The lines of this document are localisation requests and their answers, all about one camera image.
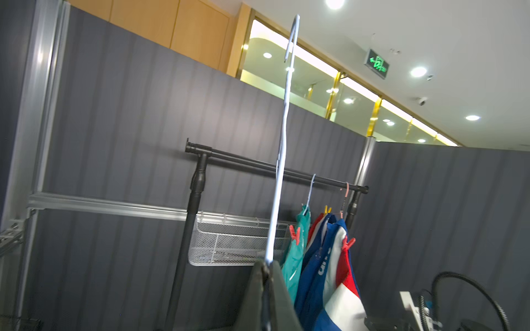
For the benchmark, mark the red clothespin on blue jacket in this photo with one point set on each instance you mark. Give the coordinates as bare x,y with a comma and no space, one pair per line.
347,243

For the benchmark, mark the light blue wire hanger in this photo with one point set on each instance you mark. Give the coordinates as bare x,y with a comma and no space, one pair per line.
282,152

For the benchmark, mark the silver mesh wall basket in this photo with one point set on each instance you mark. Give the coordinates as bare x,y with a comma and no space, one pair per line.
227,240

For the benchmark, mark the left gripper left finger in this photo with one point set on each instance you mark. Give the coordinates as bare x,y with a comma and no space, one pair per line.
254,309

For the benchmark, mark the red clothespin on green jacket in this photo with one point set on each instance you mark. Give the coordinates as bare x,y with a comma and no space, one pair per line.
295,234

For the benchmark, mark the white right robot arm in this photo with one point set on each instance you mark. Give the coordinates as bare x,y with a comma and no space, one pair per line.
475,309

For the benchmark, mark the black clothes rack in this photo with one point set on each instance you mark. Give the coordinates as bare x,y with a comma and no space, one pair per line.
197,185

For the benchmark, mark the green jacket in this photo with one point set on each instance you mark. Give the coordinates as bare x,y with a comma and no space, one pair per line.
292,267

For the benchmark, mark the green exit sign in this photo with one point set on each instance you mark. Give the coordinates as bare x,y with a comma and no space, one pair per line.
377,64

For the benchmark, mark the pink wire hanger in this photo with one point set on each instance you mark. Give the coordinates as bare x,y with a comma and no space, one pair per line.
344,201

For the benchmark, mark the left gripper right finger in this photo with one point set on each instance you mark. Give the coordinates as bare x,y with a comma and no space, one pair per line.
280,313

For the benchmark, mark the blue hanger with green jacket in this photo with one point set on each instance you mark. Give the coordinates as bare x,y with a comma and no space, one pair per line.
306,208

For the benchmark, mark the red white blue jacket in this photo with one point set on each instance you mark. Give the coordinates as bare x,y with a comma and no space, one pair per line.
328,296

